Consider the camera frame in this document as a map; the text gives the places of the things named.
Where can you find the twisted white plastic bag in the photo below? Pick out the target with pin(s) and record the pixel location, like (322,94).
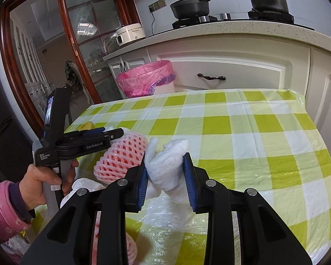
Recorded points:
(82,187)

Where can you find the person's left forearm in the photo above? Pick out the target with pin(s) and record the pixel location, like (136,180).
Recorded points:
(2,207)

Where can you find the triple wall outlet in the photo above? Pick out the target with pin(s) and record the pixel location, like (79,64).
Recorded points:
(157,5)

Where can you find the trash bin with pink bag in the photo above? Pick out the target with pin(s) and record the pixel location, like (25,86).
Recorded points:
(144,78)

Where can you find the wooden sliding glass door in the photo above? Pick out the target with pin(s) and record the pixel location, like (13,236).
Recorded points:
(99,33)

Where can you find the yellow sponge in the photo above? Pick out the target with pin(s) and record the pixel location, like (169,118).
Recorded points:
(87,127)

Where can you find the person's left hand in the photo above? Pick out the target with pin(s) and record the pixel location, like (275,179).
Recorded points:
(33,185)

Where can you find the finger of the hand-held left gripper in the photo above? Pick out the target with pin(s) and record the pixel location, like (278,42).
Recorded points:
(110,135)

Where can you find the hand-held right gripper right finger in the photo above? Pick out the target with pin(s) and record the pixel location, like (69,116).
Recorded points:
(189,183)

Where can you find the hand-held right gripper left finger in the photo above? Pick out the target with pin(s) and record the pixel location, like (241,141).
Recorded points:
(142,186)

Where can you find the pink foam fruit net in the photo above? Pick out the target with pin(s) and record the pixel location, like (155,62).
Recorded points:
(118,157)
(131,249)

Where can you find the black glass gas stove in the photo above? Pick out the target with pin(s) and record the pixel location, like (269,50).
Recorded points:
(237,22)

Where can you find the black pot with lid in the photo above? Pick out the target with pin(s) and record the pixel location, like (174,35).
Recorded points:
(189,7)

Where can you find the white base cabinets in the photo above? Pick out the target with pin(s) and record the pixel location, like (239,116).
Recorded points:
(325,93)

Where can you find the speckled stone countertop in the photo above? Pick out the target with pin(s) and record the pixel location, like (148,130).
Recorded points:
(237,37)

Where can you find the dark patterned garment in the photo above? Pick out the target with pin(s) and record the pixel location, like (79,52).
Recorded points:
(71,74)

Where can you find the white rice cooker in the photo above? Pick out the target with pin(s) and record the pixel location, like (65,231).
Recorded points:
(129,34)

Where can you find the green checkered tablecloth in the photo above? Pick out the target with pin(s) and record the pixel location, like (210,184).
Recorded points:
(237,143)

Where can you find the white display cabinet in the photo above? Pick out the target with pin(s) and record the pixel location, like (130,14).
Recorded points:
(33,74)

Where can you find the white cabinet drawer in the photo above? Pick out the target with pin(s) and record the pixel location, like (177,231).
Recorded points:
(237,66)

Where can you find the white dining chair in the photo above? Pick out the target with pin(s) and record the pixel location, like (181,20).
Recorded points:
(84,85)

